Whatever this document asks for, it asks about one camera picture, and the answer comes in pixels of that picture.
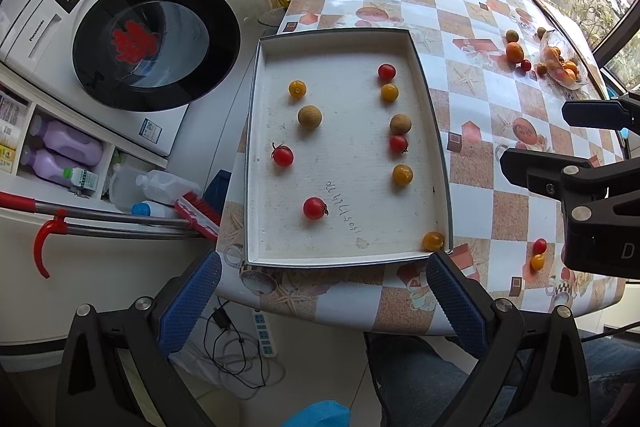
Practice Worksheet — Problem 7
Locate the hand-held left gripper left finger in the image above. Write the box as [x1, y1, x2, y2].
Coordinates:
[55, 250, 223, 427]

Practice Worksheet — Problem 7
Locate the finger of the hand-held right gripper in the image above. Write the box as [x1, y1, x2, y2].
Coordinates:
[500, 148, 640, 221]
[561, 92, 640, 132]

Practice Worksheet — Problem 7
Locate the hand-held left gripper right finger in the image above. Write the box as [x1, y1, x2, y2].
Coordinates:
[425, 252, 593, 427]

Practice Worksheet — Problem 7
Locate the white foam tray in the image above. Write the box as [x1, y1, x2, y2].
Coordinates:
[242, 28, 455, 269]

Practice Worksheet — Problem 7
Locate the checkered printed tablecloth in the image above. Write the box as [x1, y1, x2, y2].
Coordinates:
[215, 0, 628, 338]

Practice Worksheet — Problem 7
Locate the white plastic bag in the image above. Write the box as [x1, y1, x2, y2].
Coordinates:
[167, 347, 226, 388]

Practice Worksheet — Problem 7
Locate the white power strip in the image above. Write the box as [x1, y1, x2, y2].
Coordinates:
[252, 309, 278, 359]

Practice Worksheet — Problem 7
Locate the person's left leg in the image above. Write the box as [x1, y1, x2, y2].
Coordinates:
[367, 332, 481, 427]

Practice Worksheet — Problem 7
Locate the person's leg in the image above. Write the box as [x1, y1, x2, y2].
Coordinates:
[580, 337, 640, 427]
[367, 332, 481, 427]

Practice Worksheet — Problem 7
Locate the clear glass bowl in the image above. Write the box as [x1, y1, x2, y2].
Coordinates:
[539, 29, 590, 88]

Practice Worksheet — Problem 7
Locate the red brush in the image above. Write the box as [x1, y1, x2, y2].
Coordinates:
[173, 190, 222, 242]

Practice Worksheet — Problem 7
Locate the white bottle blue cap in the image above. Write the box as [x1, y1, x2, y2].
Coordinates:
[131, 202, 181, 219]

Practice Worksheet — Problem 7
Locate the clear plastic jug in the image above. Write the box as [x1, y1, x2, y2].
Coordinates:
[136, 172, 203, 208]
[109, 164, 146, 214]

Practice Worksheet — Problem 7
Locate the white storage shelf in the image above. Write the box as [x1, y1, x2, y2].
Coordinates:
[0, 62, 221, 358]

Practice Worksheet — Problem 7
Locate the person's right leg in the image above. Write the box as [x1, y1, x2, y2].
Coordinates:
[580, 337, 640, 427]

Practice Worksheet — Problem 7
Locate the red plastic hook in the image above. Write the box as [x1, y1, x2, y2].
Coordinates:
[33, 209, 68, 279]

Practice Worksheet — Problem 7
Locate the white bottle green label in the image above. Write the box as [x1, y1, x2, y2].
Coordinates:
[62, 167, 100, 192]

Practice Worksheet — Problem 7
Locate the white washing machine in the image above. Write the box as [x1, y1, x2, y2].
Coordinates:
[0, 0, 242, 158]

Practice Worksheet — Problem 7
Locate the purple detergent bottle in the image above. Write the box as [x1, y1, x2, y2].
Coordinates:
[20, 147, 76, 188]
[32, 119, 103, 166]

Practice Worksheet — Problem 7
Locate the white printed carton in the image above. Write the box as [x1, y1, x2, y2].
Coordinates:
[0, 91, 25, 150]

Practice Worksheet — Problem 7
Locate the black cable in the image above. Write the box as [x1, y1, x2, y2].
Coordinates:
[202, 297, 273, 390]

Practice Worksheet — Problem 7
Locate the white cable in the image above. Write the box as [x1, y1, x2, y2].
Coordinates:
[220, 337, 286, 400]

